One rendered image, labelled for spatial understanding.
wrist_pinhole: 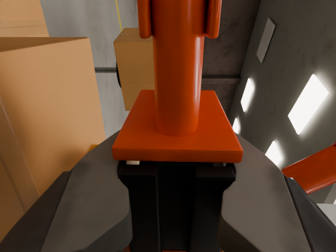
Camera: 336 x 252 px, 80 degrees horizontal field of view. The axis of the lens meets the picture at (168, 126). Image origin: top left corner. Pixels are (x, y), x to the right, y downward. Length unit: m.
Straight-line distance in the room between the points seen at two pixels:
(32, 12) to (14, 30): 0.13
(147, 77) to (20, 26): 0.97
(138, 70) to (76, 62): 1.36
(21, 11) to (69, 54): 0.67
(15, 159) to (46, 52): 0.10
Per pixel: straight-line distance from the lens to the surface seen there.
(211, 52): 9.23
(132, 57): 1.61
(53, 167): 0.25
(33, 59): 0.22
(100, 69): 1.93
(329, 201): 3.53
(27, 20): 0.95
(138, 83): 1.69
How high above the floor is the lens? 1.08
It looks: 2 degrees down
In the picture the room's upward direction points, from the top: 91 degrees clockwise
